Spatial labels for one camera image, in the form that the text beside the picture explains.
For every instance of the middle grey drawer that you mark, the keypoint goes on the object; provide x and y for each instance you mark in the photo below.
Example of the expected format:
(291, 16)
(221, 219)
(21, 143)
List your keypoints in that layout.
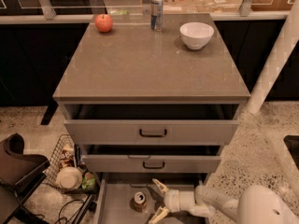
(152, 159)

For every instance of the orange soda can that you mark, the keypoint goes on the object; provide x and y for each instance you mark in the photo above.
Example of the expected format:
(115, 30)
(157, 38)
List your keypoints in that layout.
(140, 201)

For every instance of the white diagonal post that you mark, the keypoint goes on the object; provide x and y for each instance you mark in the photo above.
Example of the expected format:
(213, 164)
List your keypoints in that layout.
(278, 56)

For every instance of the white ceramic bowl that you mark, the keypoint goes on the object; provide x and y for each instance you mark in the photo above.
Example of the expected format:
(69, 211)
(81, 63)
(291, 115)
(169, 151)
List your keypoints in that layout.
(195, 35)

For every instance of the grey drawer cabinet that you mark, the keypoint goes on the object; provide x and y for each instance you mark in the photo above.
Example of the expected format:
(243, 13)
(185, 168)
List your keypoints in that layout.
(134, 65)

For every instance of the brown snack package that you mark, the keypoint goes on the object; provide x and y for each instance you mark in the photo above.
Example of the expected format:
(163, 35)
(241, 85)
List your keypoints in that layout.
(67, 157)

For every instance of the black wire basket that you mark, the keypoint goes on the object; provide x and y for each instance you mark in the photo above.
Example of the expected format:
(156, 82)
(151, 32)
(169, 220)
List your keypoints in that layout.
(54, 168)

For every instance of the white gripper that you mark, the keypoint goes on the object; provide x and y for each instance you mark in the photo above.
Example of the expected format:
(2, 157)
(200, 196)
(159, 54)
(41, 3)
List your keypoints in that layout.
(172, 201)

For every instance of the blue silver energy drink can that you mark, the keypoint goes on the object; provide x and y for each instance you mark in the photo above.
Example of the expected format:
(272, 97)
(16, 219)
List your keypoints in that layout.
(156, 12)

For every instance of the top grey drawer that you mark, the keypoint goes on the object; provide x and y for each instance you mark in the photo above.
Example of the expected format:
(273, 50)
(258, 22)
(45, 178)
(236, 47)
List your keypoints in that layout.
(153, 124)

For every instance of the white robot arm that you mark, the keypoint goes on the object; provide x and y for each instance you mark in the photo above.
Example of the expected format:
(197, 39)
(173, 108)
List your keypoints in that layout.
(256, 205)

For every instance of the black chair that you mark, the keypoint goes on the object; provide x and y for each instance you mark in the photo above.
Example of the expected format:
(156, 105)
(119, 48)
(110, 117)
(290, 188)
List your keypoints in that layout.
(20, 175)

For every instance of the bottom grey drawer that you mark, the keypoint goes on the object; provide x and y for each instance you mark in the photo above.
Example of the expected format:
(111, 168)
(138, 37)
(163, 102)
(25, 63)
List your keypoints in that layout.
(117, 190)

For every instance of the grey drawer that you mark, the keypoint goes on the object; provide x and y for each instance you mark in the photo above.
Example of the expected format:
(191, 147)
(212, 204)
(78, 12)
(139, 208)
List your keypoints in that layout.
(153, 124)
(152, 159)
(117, 190)

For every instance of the green snack bag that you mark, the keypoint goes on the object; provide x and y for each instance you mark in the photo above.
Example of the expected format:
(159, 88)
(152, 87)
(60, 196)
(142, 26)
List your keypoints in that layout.
(88, 181)

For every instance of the red apple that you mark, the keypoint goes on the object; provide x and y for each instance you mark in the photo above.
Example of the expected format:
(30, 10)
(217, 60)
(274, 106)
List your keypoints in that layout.
(103, 23)

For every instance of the white lidded cup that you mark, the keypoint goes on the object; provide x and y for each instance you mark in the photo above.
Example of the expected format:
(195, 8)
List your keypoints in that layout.
(69, 178)

